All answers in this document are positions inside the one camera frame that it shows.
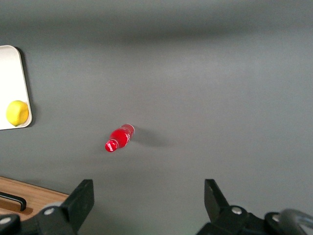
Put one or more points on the red soda bottle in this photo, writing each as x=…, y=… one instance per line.
x=119, y=138

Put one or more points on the white rectangular tray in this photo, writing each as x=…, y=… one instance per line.
x=11, y=83

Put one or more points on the wooden box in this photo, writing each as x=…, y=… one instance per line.
x=23, y=195

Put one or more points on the yellow lemon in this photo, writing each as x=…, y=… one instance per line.
x=17, y=113

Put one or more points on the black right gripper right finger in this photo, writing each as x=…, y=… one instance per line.
x=221, y=208

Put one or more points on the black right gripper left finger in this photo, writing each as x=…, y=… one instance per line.
x=77, y=203

